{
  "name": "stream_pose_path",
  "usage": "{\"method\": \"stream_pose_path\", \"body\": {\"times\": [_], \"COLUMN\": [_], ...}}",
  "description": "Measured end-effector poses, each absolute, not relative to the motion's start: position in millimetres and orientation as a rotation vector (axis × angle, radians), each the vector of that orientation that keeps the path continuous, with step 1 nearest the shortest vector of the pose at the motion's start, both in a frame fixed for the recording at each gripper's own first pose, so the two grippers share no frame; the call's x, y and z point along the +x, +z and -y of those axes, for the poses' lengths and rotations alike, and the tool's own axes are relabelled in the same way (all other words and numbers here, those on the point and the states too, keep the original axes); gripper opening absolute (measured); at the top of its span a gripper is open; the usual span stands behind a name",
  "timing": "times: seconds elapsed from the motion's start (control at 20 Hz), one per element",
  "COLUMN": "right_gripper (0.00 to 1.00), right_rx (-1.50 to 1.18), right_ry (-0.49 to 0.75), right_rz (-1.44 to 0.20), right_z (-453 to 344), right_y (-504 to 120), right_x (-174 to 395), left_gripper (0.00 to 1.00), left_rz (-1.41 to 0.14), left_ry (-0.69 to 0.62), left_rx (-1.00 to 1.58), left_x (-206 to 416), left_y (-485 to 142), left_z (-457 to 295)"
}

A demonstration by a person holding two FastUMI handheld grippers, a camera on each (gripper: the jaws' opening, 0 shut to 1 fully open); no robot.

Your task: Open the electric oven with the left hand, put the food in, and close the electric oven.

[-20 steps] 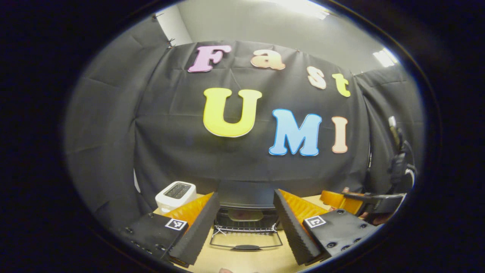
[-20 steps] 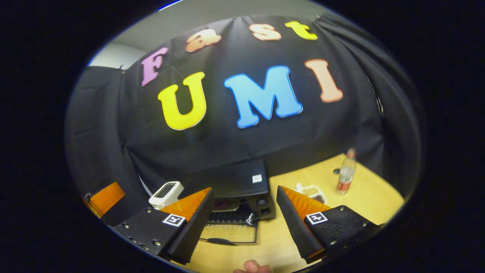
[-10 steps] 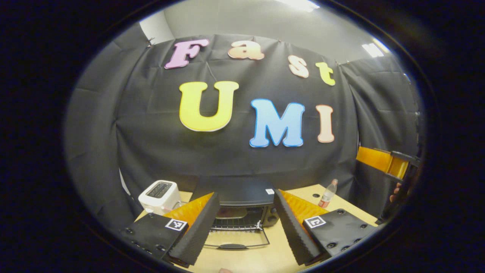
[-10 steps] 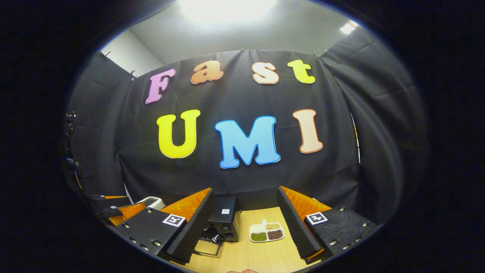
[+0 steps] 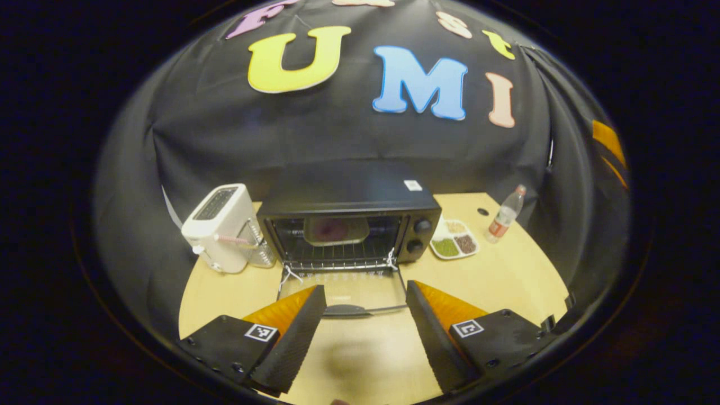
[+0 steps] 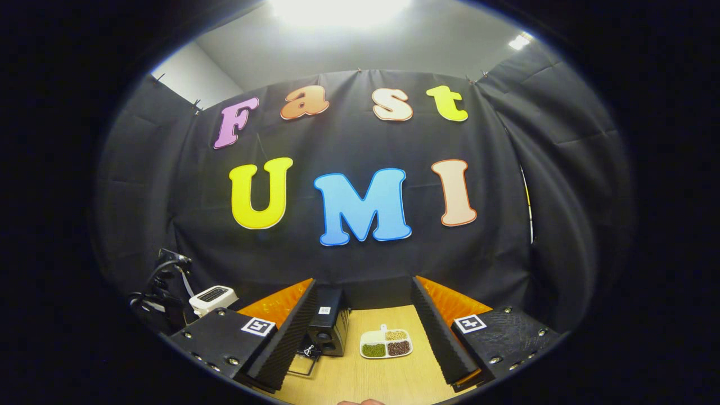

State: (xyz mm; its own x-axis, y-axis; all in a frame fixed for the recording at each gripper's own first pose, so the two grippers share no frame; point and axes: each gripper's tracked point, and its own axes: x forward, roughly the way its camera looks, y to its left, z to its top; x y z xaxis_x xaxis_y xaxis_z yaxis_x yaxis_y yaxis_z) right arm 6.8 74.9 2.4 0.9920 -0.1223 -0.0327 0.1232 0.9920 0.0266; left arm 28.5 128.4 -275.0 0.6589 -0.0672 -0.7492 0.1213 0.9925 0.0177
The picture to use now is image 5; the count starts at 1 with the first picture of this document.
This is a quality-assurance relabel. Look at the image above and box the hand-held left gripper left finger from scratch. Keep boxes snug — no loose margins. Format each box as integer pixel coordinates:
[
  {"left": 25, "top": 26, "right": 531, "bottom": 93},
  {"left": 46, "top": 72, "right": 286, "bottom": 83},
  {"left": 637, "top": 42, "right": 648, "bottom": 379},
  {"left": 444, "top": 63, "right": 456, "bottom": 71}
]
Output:
[{"left": 178, "top": 285, "right": 327, "bottom": 394}]

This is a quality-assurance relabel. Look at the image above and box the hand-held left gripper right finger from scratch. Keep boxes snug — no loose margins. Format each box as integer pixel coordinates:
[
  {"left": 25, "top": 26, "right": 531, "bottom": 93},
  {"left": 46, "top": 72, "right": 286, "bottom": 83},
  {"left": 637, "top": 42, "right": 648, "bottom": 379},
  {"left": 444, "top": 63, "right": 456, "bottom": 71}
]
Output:
[{"left": 405, "top": 280, "right": 556, "bottom": 394}]

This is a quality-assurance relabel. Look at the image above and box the black electric oven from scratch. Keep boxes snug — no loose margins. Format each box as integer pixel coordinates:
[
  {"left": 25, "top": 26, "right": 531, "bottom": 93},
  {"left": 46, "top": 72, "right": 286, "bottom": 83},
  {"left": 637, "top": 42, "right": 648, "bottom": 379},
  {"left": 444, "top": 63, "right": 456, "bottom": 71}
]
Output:
[{"left": 256, "top": 160, "right": 443, "bottom": 319}]

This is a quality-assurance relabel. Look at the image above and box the white toaster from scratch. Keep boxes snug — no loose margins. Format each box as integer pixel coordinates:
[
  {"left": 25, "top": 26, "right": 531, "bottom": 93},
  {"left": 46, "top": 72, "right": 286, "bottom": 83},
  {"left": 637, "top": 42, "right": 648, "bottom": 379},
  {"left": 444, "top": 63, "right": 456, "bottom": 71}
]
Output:
[{"left": 181, "top": 183, "right": 265, "bottom": 274}]

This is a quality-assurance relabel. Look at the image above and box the white square plate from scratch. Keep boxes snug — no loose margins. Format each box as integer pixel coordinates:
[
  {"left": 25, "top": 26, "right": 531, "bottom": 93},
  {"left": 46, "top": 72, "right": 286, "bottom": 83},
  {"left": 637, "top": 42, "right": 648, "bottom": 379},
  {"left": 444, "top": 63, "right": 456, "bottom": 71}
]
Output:
[{"left": 304, "top": 217, "right": 371, "bottom": 247}]

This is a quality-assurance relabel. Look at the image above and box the clear plastic water bottle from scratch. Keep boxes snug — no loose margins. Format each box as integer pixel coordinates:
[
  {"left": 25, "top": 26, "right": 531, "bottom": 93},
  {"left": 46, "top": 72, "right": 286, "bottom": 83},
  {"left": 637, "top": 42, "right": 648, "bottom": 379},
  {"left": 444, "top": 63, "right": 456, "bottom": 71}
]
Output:
[{"left": 485, "top": 184, "right": 528, "bottom": 244}]

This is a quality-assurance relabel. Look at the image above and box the pink round food slice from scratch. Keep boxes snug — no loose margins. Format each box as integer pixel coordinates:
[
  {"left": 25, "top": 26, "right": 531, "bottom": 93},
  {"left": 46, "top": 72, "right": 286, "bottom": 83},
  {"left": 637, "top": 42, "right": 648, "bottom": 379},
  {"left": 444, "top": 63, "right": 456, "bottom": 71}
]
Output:
[{"left": 318, "top": 219, "right": 352, "bottom": 242}]

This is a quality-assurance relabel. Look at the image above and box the white divided tray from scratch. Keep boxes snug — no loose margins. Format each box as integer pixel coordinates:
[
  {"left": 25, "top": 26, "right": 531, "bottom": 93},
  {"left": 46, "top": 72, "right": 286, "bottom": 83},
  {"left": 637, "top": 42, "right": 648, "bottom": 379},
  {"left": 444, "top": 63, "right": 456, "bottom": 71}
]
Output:
[{"left": 429, "top": 217, "right": 480, "bottom": 260}]

